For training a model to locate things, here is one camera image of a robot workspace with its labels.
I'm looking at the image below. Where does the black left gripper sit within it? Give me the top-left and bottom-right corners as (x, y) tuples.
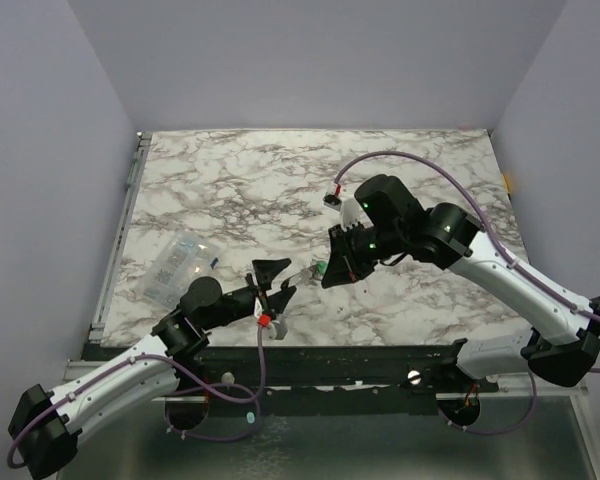
(201, 258), (296, 331)

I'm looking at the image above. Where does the wire keyring with keys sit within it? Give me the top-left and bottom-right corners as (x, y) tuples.
(281, 263), (322, 288)

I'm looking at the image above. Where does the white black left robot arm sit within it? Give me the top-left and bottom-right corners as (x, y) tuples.
(6, 258), (297, 479)

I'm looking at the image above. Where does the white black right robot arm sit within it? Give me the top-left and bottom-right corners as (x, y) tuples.
(321, 174), (600, 391)

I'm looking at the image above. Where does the clear plastic compartment box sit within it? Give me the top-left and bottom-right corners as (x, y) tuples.
(136, 231), (219, 310)

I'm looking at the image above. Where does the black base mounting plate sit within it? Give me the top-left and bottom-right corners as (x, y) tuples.
(82, 342), (511, 417)

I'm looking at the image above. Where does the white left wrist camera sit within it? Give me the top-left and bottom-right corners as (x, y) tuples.
(258, 313), (288, 341)

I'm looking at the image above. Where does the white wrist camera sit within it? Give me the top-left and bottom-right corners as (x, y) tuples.
(323, 183), (362, 231)
(258, 313), (288, 341)

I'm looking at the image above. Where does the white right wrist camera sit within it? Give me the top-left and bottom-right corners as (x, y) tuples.
(323, 183), (362, 231)

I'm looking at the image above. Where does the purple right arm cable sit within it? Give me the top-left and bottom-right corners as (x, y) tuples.
(333, 151), (600, 435)

